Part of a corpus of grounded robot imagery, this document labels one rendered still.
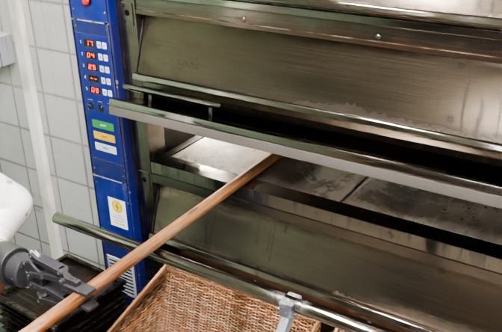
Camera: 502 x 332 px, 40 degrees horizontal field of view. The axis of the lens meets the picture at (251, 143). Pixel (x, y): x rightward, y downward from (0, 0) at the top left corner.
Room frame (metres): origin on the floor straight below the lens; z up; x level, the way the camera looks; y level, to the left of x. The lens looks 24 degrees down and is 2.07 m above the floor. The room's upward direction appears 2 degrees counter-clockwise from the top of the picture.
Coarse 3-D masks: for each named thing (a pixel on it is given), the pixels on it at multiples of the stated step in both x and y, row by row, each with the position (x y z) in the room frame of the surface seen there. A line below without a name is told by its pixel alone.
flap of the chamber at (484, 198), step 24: (144, 96) 1.90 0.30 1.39; (144, 120) 1.71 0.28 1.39; (168, 120) 1.66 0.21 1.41; (240, 120) 1.68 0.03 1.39; (264, 120) 1.69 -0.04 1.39; (240, 144) 1.54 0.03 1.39; (264, 144) 1.50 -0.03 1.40; (336, 144) 1.50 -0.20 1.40; (360, 144) 1.51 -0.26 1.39; (384, 144) 1.51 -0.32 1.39; (336, 168) 1.39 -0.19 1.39; (360, 168) 1.36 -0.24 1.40; (432, 168) 1.35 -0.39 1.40; (456, 168) 1.36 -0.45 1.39; (480, 168) 1.36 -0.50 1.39; (456, 192) 1.24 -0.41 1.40; (480, 192) 1.22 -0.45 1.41
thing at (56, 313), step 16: (272, 160) 1.84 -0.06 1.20; (240, 176) 1.72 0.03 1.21; (224, 192) 1.64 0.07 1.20; (208, 208) 1.58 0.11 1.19; (176, 224) 1.48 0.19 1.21; (160, 240) 1.42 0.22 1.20; (128, 256) 1.34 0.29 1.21; (144, 256) 1.37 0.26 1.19; (112, 272) 1.29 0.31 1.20; (96, 288) 1.24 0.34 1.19; (64, 304) 1.18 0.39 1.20; (80, 304) 1.20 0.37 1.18; (48, 320) 1.13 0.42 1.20
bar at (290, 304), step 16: (64, 224) 1.58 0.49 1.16; (80, 224) 1.55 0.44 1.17; (112, 240) 1.48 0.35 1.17; (128, 240) 1.47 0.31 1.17; (160, 256) 1.40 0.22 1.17; (176, 256) 1.38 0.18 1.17; (192, 272) 1.34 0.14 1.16; (208, 272) 1.32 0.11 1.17; (224, 272) 1.31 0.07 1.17; (240, 288) 1.27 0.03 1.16; (256, 288) 1.25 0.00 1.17; (288, 304) 1.19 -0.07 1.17; (304, 304) 1.19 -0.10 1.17; (288, 320) 1.19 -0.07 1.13; (320, 320) 1.16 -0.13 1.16; (336, 320) 1.14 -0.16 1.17; (352, 320) 1.13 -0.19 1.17
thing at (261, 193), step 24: (168, 168) 1.86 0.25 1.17; (192, 168) 1.85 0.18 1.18; (240, 192) 1.72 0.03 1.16; (264, 192) 1.68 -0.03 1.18; (288, 192) 1.68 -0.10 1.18; (312, 216) 1.59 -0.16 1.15; (336, 216) 1.55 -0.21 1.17; (360, 216) 1.53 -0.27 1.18; (384, 216) 1.53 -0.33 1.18; (408, 240) 1.45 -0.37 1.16; (432, 240) 1.41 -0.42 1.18; (456, 240) 1.41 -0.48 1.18; (480, 240) 1.40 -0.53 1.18; (480, 264) 1.35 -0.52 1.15
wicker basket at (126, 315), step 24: (144, 288) 1.76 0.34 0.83; (168, 288) 1.81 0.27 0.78; (192, 288) 1.77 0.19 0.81; (216, 288) 1.73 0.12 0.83; (144, 312) 1.74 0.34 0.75; (168, 312) 1.80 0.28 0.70; (192, 312) 1.75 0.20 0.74; (216, 312) 1.71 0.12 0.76; (240, 312) 1.67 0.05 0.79; (264, 312) 1.64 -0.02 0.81
